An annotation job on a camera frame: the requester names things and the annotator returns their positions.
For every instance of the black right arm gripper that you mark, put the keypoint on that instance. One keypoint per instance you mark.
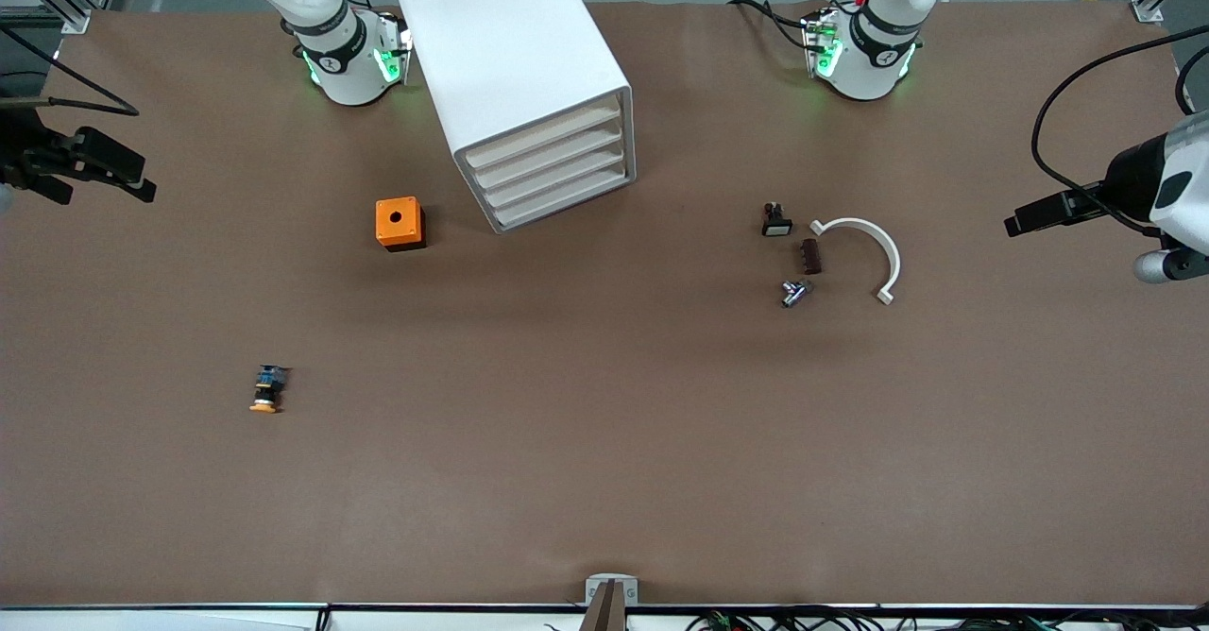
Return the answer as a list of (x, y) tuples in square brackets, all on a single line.
[(21, 151)]

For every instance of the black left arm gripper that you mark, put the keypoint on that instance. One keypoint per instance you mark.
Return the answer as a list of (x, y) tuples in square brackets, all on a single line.
[(1127, 178)]

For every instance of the orange-capped push button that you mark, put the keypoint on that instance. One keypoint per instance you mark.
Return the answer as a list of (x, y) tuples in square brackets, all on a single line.
[(269, 387)]

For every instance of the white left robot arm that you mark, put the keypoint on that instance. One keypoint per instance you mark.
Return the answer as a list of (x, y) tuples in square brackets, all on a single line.
[(874, 64)]

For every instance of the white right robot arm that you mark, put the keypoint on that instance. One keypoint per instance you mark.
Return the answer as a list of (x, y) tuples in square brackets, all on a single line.
[(345, 64)]

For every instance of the white semicircular pipe clamp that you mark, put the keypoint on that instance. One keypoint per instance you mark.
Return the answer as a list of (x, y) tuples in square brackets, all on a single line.
[(855, 223)]

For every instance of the brown ribbed cylinder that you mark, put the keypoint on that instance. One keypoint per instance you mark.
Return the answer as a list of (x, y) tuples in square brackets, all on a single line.
[(808, 257)]

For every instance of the silver metal tee fitting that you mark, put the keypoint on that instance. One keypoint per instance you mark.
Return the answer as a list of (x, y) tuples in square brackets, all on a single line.
[(793, 294)]

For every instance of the orange box with black base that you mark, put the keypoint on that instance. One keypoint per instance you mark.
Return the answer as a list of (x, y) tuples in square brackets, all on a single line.
[(406, 230)]

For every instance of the black table edge strip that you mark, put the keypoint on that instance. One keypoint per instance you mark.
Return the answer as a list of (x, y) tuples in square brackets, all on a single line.
[(189, 605)]

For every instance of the brown table mat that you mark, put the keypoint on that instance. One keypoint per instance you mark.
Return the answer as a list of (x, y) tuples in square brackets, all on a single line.
[(604, 470)]

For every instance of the black square push-button switch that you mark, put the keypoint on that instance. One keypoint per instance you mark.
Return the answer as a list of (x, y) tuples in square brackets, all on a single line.
[(775, 222)]

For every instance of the grey metal bracket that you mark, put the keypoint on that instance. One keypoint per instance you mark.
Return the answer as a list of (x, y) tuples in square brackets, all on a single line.
[(612, 578)]

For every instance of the brown camera support post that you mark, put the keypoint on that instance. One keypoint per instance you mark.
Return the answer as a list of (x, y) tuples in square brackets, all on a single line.
[(609, 612)]

